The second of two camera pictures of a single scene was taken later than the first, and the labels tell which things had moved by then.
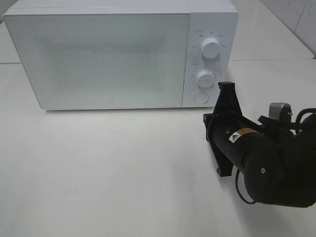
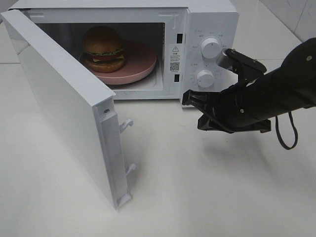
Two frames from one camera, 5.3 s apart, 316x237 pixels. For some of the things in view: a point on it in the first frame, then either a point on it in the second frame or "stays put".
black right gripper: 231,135 to 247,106
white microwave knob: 205,78 stays put
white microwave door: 102,61 to 86,103
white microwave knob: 211,47 stays put
